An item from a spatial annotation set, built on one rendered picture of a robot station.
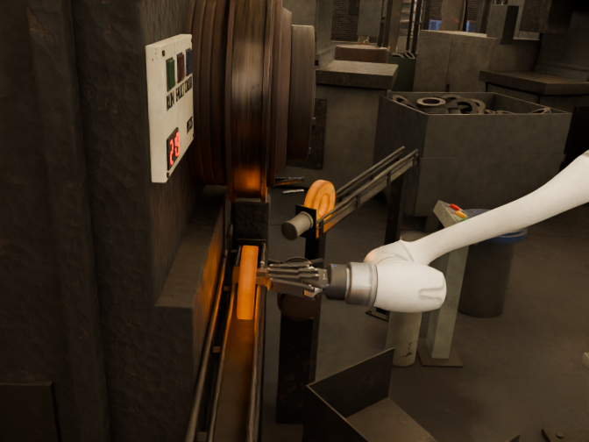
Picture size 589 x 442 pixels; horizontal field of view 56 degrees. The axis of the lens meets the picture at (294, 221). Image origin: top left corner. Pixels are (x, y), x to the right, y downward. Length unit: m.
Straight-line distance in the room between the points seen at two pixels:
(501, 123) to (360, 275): 2.53
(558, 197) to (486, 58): 3.86
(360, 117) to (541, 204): 2.73
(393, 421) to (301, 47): 0.72
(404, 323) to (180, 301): 1.40
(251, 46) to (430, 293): 0.60
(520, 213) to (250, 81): 0.63
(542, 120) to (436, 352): 1.90
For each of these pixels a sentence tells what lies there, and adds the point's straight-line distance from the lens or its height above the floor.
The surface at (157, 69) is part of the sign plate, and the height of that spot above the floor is 1.21.
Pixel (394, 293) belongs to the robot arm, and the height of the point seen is 0.76.
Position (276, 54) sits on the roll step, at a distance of 1.03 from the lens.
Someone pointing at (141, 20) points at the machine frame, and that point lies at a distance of 0.74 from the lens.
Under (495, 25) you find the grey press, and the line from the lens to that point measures 5.12.
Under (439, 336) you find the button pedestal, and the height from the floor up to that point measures 0.11.
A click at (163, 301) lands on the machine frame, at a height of 0.87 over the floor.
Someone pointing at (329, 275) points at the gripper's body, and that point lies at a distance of 1.14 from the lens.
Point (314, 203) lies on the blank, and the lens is 1.69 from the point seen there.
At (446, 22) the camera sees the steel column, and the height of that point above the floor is 1.10.
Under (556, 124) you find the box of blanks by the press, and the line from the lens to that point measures 3.82.
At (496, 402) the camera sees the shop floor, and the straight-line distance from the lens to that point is 2.21.
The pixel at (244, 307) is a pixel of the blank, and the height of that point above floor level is 0.73.
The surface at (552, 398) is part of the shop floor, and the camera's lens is 2.32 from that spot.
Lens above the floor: 1.30
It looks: 22 degrees down
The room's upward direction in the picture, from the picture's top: 3 degrees clockwise
